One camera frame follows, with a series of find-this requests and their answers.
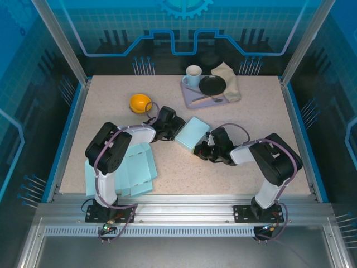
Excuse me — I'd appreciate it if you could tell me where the aluminium table side rail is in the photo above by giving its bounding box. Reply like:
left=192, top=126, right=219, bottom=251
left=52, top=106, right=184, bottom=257
left=280, top=79, right=322, bottom=202
left=46, top=79, right=91, bottom=203

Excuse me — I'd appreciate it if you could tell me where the aluminium frame post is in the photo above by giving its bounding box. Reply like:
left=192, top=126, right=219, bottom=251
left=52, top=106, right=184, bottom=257
left=280, top=0, right=339, bottom=86
left=30, top=0, right=91, bottom=86

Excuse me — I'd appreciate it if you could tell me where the pale blue mug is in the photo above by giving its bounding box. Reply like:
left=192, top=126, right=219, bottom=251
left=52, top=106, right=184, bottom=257
left=181, top=65, right=203, bottom=88

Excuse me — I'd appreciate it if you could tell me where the beige cloth napkin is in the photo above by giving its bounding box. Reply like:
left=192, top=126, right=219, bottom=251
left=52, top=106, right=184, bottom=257
left=210, top=61, right=242, bottom=103

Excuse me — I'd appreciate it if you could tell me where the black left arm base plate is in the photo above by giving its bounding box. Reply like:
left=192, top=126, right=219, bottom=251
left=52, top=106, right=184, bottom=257
left=85, top=205, right=137, bottom=224

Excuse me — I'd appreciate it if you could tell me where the aluminium mounting rail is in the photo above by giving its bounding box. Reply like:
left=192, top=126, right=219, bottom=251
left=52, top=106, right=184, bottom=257
left=36, top=194, right=335, bottom=224

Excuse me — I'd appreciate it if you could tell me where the lavender plastic tray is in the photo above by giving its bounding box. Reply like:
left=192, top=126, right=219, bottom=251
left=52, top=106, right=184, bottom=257
left=180, top=74, right=228, bottom=109

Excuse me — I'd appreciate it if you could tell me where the grey metal front panel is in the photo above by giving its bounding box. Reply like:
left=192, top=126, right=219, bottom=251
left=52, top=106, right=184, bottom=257
left=16, top=217, right=349, bottom=268

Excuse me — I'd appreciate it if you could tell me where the silver metal knife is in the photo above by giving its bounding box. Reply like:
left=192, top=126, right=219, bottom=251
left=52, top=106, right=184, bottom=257
left=190, top=94, right=210, bottom=106

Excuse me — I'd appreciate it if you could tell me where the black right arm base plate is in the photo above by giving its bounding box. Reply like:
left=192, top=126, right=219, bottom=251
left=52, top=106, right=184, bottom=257
left=233, top=204, right=285, bottom=224

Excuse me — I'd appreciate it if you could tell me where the orange bowl with patterned outside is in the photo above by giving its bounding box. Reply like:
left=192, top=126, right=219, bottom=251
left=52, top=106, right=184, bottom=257
left=128, top=94, right=153, bottom=115

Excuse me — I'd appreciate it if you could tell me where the light blue paper box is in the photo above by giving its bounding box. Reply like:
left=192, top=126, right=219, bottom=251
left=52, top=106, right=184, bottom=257
left=175, top=116, right=211, bottom=154
left=84, top=142, right=158, bottom=198

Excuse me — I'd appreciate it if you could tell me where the slotted grey cable duct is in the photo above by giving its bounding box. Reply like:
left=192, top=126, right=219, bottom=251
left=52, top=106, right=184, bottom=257
left=44, top=226, right=257, bottom=238

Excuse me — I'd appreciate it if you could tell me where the black round plate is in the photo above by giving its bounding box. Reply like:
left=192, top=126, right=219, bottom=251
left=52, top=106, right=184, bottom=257
left=199, top=75, right=227, bottom=95

